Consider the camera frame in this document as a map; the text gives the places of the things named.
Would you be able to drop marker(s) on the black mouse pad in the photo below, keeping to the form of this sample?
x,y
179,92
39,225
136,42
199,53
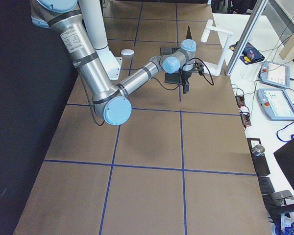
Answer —
x,y
173,78

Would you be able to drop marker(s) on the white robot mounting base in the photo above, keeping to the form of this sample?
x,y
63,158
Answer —
x,y
93,19

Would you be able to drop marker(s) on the far teach pendant tablet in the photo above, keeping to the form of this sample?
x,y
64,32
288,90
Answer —
x,y
275,74

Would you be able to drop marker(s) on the black power strip with plugs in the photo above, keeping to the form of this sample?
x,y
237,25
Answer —
x,y
240,100

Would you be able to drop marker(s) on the silver metal cylinder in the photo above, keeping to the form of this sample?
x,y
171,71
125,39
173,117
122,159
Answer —
x,y
257,150

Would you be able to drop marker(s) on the teach pendant tablet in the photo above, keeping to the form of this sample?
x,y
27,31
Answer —
x,y
276,104
275,74

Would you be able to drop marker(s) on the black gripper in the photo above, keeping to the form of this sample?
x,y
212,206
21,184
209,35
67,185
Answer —
x,y
185,76

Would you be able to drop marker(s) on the grey laptop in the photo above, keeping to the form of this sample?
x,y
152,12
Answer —
x,y
171,50

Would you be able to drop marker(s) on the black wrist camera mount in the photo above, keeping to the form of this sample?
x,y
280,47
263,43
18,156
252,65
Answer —
x,y
198,67

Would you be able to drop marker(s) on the aluminium frame post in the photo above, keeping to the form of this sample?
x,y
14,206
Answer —
x,y
250,25

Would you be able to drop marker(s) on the white computer mouse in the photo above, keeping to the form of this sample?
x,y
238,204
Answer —
x,y
127,52

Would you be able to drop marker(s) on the navy space print pouch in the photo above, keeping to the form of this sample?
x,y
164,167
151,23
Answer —
x,y
251,55

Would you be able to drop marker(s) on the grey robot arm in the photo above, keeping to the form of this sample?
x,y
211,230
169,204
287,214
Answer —
x,y
81,28

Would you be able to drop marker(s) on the near teach pendant tablet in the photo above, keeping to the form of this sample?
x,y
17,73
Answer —
x,y
276,104

